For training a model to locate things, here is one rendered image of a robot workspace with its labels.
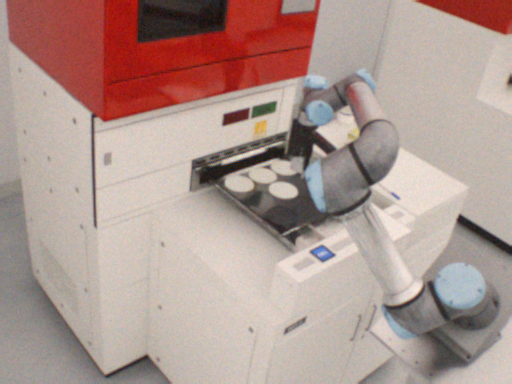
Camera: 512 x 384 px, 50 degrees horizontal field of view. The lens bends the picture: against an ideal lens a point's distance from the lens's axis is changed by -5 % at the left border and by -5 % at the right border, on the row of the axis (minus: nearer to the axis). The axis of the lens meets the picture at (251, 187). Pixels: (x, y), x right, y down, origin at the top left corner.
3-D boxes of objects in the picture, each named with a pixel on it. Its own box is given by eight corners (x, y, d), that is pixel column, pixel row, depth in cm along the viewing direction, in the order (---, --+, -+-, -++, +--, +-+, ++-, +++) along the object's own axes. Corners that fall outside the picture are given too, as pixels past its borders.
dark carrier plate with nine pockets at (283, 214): (213, 181, 198) (213, 179, 198) (284, 156, 218) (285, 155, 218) (280, 233, 178) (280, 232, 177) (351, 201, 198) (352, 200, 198)
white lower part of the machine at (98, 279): (33, 286, 265) (15, 137, 220) (172, 233, 314) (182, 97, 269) (105, 388, 223) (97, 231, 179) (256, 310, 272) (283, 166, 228)
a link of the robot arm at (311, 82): (306, 82, 170) (303, 71, 177) (300, 114, 176) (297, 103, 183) (331, 85, 171) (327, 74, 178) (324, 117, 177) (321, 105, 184)
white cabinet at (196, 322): (146, 367, 235) (149, 213, 191) (305, 283, 293) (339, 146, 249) (242, 481, 198) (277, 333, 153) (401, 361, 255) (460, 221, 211)
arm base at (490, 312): (512, 305, 148) (508, 297, 141) (469, 341, 150) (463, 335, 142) (474, 267, 158) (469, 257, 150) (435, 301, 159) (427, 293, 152)
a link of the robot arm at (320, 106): (335, 93, 161) (330, 78, 170) (302, 112, 164) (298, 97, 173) (348, 114, 164) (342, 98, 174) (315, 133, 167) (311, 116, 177)
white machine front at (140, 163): (93, 226, 180) (90, 114, 159) (278, 162, 229) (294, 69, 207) (98, 231, 178) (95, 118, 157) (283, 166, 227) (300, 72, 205)
